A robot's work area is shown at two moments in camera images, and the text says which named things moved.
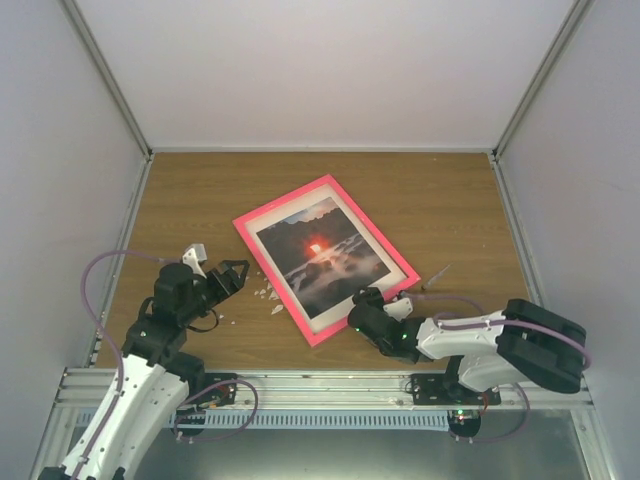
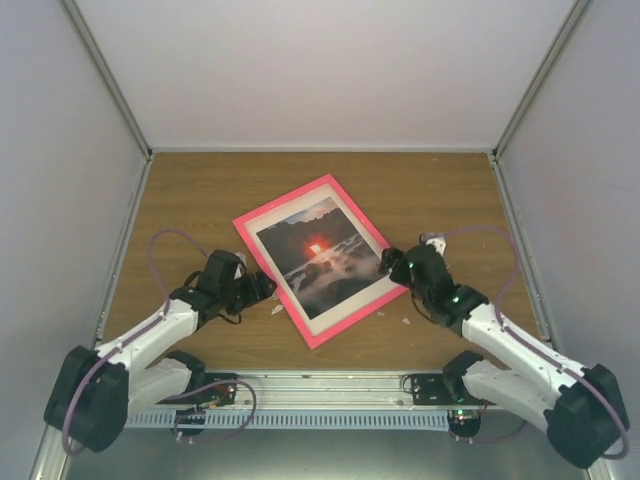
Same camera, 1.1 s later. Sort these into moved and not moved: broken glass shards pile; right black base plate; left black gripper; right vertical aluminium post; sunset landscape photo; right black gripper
Moved: right black gripper; left black gripper
Not moved: sunset landscape photo; right vertical aluminium post; broken glass shards pile; right black base plate
